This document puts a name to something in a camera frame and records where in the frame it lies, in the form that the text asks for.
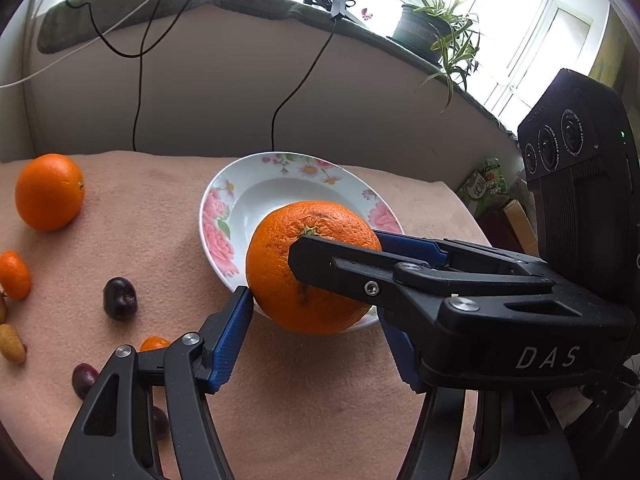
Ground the small kumquat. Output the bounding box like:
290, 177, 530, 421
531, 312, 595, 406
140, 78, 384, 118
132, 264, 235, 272
139, 336, 171, 352

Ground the large rough orange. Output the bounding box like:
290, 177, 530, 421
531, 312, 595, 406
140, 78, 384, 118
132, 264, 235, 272
245, 200, 382, 335

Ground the yellow longan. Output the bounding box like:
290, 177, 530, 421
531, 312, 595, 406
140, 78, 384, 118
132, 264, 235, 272
0, 324, 26, 365

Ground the white cable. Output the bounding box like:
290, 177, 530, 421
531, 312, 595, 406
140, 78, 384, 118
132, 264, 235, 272
0, 0, 166, 91

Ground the black cable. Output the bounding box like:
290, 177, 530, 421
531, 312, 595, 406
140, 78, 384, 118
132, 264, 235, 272
270, 14, 342, 153
64, 0, 222, 152

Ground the green snack bag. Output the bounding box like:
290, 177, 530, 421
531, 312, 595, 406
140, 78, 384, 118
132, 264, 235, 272
456, 157, 509, 219

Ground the black device on sill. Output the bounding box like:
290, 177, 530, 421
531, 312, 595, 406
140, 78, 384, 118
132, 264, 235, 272
304, 0, 360, 23

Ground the grey sill cloth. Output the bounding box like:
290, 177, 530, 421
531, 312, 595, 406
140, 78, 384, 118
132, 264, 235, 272
24, 0, 514, 155

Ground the potted spider plant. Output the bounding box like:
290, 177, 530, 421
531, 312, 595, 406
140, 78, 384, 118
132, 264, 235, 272
399, 0, 482, 110

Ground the floral white plate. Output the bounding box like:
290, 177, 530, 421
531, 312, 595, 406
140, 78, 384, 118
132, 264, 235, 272
198, 150, 405, 334

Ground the dark plum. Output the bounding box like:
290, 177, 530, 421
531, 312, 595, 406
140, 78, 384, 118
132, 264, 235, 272
103, 276, 138, 322

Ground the black cable left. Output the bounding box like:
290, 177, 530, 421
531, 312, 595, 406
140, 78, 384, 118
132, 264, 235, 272
64, 0, 222, 152

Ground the large smooth orange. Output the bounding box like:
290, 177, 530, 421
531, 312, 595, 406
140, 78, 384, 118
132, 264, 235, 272
14, 154, 85, 232

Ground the black cable right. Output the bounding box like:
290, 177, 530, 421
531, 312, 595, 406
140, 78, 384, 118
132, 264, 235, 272
270, 14, 342, 153

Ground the small mandarin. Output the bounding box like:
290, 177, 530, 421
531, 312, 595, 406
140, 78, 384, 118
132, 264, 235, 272
0, 250, 32, 300

